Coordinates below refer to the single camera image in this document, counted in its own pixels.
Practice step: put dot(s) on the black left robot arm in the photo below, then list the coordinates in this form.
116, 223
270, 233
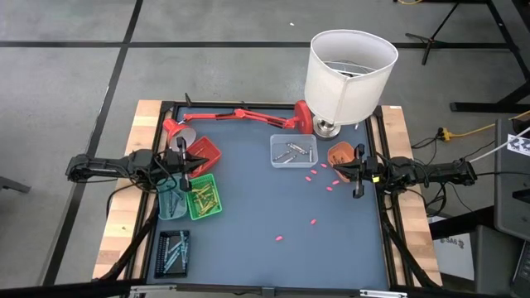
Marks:
103, 165

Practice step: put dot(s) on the teal plastic basket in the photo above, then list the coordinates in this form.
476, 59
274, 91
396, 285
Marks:
163, 207

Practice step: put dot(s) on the orange plastic bin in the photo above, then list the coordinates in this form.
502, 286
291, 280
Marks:
335, 151

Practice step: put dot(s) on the white shade table lamp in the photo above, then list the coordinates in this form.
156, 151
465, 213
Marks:
352, 95

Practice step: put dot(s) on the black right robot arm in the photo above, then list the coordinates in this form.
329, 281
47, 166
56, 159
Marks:
435, 171

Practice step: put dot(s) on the silver bracket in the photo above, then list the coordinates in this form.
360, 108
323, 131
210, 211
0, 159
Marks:
383, 293
153, 288

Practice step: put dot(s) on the orange crayon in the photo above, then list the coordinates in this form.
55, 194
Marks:
201, 168
198, 150

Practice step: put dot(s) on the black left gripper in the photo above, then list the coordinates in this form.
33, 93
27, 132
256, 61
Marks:
176, 163

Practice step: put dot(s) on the green plastic basket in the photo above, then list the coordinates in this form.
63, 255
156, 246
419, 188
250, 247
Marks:
188, 207

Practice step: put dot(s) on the black plastic basket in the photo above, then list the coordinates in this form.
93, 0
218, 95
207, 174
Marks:
159, 260

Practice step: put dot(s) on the red horizontal bar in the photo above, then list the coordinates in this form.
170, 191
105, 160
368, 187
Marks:
248, 113

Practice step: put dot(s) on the thin black stand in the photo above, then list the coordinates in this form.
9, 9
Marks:
430, 41

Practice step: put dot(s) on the red round object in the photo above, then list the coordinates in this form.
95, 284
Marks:
304, 118

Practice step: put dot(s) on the white printed sheet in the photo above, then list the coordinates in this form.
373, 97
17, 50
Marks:
519, 145

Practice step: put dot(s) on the clear plastic bin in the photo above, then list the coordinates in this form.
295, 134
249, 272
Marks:
294, 163

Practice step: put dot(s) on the black desk frame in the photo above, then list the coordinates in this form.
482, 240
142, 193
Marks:
476, 107

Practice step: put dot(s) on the grey cabinet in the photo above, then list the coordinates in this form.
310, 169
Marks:
513, 198

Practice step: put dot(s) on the black table frame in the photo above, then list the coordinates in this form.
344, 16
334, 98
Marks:
223, 289

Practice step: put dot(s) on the red plastic basket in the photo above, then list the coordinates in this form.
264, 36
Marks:
213, 151

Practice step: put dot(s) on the white cardboard box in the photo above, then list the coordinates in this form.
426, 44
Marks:
453, 256

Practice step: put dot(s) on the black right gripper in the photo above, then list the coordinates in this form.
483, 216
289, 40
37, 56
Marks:
368, 169

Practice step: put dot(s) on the grey box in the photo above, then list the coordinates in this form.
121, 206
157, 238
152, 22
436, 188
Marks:
492, 265

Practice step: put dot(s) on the grey floor object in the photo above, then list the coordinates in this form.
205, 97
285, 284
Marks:
14, 184

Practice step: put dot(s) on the wooden table plank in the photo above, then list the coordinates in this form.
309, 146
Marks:
141, 124
397, 132

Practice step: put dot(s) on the blue-violet crayon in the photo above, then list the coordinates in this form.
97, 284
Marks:
301, 150
282, 155

